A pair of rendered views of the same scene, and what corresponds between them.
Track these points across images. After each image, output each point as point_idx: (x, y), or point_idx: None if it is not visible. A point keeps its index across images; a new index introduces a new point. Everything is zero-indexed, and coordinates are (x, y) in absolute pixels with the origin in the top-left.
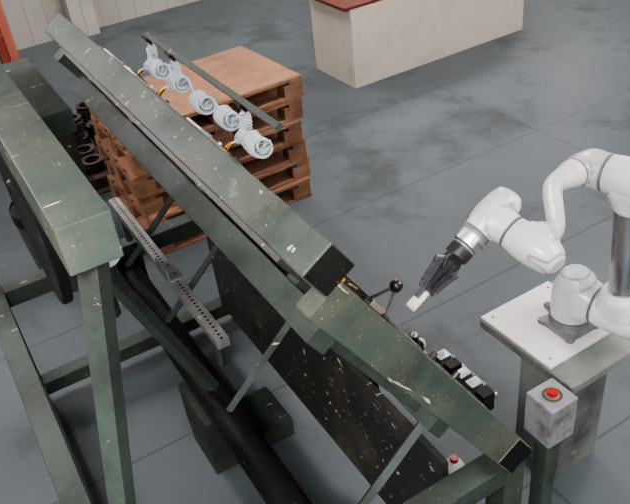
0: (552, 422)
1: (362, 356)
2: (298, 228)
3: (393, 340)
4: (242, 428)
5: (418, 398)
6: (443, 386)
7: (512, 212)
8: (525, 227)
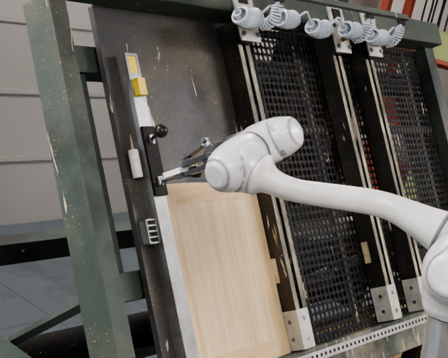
0: None
1: (38, 84)
2: None
3: (60, 94)
4: (140, 315)
5: (60, 192)
6: (80, 205)
7: (262, 129)
8: (242, 136)
